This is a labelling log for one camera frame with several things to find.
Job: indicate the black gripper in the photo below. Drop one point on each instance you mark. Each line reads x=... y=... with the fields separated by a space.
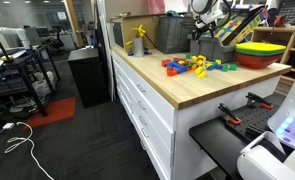
x=196 y=33

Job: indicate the yellow wooden block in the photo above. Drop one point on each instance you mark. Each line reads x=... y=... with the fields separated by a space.
x=218 y=61
x=200 y=72

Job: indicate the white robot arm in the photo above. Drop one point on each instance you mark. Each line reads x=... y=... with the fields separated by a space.
x=205 y=21

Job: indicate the blue wooden block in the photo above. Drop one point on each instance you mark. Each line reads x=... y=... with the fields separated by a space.
x=180 y=68

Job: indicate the green wooden block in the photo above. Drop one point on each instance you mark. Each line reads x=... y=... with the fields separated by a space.
x=233 y=67
x=225 y=68

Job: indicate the red arch wooden block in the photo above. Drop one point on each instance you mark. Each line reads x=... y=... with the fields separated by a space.
x=171 y=71

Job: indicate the grey plastic bin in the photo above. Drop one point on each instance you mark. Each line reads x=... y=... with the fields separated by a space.
x=211 y=48

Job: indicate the dark grey fabric basket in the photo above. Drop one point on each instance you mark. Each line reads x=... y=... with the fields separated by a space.
x=172 y=34

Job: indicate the wooden blocks cardboard box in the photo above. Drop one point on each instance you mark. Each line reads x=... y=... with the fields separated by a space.
x=241 y=24

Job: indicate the green plastic bowl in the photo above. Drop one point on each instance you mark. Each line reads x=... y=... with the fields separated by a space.
x=259 y=53

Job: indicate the silver metal cup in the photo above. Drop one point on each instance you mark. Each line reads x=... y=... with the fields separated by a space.
x=138 y=47

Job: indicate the red plastic bowl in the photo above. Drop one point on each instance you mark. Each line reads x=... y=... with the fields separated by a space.
x=256 y=62

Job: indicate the yellow plastic bowl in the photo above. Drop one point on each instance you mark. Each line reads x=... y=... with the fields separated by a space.
x=259 y=46

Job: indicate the white drawer cabinet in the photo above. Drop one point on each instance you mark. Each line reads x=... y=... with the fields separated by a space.
x=163 y=108

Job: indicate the brown cardboard box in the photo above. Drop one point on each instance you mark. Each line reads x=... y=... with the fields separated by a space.
x=125 y=29

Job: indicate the black orange clamp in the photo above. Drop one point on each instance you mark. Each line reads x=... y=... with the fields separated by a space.
x=251 y=97
x=228 y=114

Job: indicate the wooden shelf unit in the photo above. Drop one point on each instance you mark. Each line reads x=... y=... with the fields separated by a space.
x=282 y=36

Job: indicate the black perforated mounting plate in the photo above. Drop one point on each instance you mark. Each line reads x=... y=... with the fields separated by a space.
x=253 y=120

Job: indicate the orange floor mat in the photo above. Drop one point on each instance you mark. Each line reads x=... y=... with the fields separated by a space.
x=56 y=111

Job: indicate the black pedestal cabinet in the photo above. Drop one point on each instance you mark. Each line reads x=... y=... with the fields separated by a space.
x=88 y=75

